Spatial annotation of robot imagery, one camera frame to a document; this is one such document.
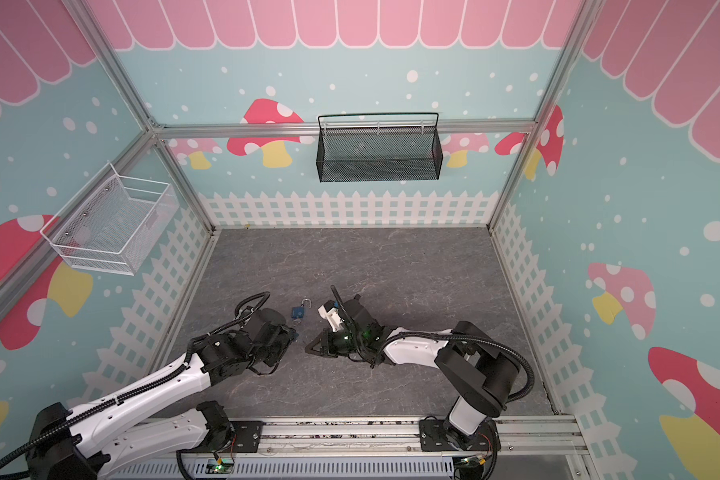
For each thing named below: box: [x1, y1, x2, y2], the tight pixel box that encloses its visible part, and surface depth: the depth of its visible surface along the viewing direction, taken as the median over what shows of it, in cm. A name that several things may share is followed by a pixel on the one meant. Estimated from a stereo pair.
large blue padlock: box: [291, 298, 312, 319], surface depth 99 cm
